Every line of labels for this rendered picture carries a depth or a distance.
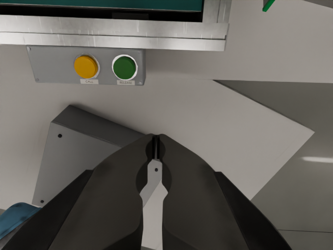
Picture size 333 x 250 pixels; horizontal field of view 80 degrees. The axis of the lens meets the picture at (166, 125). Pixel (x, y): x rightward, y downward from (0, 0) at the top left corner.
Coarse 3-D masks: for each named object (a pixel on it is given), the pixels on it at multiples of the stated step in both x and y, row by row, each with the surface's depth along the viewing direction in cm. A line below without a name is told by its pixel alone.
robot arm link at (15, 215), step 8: (8, 208) 34; (16, 208) 35; (24, 208) 36; (32, 208) 37; (40, 208) 38; (0, 216) 33; (8, 216) 33; (16, 216) 33; (24, 216) 34; (0, 224) 32; (8, 224) 32; (16, 224) 32; (0, 232) 31; (8, 232) 31; (0, 240) 31; (8, 240) 31; (0, 248) 30
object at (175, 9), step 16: (0, 0) 33; (16, 0) 33; (32, 0) 33; (48, 0) 33; (64, 0) 34; (80, 0) 34; (96, 0) 34; (112, 0) 34; (128, 0) 34; (144, 0) 34; (160, 0) 34; (176, 0) 34; (192, 0) 34
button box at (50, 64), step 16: (32, 48) 36; (48, 48) 36; (64, 48) 36; (80, 48) 36; (96, 48) 36; (112, 48) 36; (128, 48) 36; (32, 64) 37; (48, 64) 37; (64, 64) 37; (112, 64) 37; (144, 64) 39; (48, 80) 38; (64, 80) 38; (80, 80) 38; (96, 80) 39; (112, 80) 39; (128, 80) 39; (144, 80) 40
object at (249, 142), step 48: (0, 96) 50; (48, 96) 50; (96, 96) 51; (144, 96) 51; (192, 96) 51; (240, 96) 51; (0, 144) 57; (192, 144) 58; (240, 144) 58; (288, 144) 59; (0, 192) 65; (144, 240) 79
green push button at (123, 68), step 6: (120, 60) 36; (126, 60) 36; (114, 66) 36; (120, 66) 36; (126, 66) 36; (132, 66) 36; (114, 72) 37; (120, 72) 37; (126, 72) 37; (132, 72) 37; (120, 78) 38; (126, 78) 37
